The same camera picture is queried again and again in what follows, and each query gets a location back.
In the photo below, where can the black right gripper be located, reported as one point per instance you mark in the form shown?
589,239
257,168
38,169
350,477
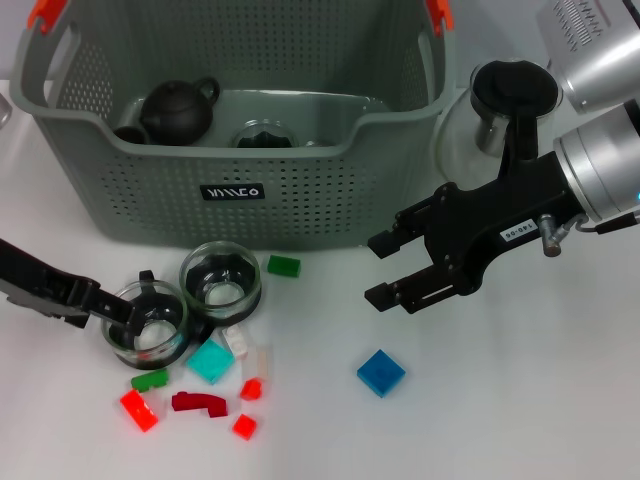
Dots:
500,210

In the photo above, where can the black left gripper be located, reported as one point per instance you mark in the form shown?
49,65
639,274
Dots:
45,290

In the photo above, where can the grey perforated storage bin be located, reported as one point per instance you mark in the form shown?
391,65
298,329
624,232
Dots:
300,200

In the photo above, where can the dark green toy brick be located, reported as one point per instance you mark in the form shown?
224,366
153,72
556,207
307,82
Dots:
150,380

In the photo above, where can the long red flat brick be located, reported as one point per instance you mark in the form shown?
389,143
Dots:
140,411

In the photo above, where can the teal square toy brick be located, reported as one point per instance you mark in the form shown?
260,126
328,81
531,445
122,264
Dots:
212,362

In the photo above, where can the blue square toy brick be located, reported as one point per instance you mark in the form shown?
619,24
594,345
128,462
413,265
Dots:
381,374

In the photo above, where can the white toy brick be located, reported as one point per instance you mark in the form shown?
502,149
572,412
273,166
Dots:
235,342

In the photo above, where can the dark red arch brick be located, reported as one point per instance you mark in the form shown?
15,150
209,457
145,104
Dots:
195,401

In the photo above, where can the bright green toy brick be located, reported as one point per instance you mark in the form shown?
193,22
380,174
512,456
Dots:
284,265

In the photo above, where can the clear translucent toy brick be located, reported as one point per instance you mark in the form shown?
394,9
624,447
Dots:
257,365

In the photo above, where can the small red sloped brick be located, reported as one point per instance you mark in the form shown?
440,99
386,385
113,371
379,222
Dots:
251,390

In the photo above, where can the small red square brick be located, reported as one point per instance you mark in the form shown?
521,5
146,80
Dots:
245,426

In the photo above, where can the black clay teapot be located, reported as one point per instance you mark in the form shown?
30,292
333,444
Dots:
175,112

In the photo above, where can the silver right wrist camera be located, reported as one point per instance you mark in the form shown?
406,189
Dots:
600,65

